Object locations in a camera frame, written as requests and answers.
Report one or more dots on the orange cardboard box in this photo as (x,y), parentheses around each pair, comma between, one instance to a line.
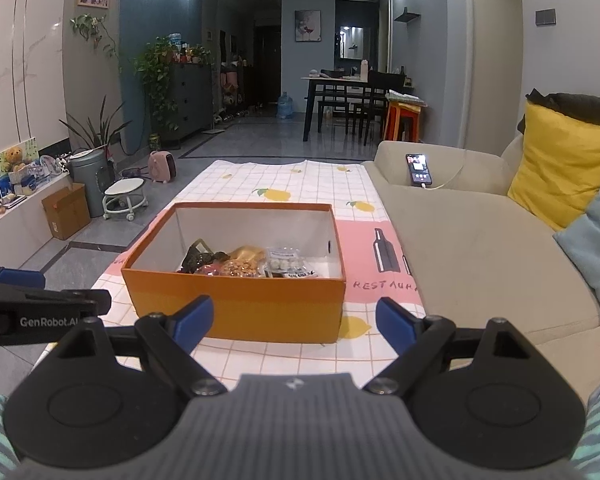
(240,305)

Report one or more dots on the wall art picture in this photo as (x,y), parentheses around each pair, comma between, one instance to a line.
(307,25)

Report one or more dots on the brown cardboard carton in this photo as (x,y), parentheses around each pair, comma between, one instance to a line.
(66,210)

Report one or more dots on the grey trash bin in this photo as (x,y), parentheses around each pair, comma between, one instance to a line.
(90,175)

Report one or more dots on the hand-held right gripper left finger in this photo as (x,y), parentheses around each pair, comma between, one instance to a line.
(195,320)

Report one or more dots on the dark drawer cabinet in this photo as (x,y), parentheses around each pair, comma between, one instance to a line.
(192,95)

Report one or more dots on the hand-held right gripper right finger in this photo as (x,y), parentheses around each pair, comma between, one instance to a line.
(395,322)

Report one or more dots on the orange plastic stool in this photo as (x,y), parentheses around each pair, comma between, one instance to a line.
(402,120)

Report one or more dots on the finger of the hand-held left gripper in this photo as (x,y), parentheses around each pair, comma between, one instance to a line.
(17,278)

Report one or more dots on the teddy bear picture board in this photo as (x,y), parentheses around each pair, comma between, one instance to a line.
(17,165)

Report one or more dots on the clear packet of pale nuts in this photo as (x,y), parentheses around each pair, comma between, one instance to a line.
(287,262)

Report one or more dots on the black smartphone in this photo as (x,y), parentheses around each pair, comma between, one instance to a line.
(419,169)

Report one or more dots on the long leaf potted plant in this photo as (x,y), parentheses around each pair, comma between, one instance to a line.
(97,130)

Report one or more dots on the trailing green houseplant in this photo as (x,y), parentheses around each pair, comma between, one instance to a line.
(155,75)

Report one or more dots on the blue water jug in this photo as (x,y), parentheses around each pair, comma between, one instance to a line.
(285,106)

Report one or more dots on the gold packet of glazed nuts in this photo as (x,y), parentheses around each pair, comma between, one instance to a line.
(242,265)

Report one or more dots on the beige sofa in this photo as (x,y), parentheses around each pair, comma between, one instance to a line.
(470,240)

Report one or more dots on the yellow pillow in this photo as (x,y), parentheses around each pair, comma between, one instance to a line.
(565,165)

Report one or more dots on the dark dining chairs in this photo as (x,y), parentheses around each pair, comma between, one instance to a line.
(375,100)

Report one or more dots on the small wall shelf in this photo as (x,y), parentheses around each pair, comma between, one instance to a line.
(407,16)

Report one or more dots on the checkered lemon print tablecloth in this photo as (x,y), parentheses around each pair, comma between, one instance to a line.
(300,195)

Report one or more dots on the dark dining table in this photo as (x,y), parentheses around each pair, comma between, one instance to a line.
(330,79)

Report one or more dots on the white wheeled stool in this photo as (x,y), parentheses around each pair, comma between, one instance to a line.
(125,192)

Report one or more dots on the dark cushion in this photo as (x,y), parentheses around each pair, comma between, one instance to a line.
(580,105)

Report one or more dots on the pink space heater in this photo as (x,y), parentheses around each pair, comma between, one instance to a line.
(161,166)

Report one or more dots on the red snack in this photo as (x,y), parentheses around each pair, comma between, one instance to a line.
(211,270)

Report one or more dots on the grey wall switch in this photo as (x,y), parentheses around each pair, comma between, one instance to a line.
(545,17)

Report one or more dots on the hanging vine plant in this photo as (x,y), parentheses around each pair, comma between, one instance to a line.
(92,27)

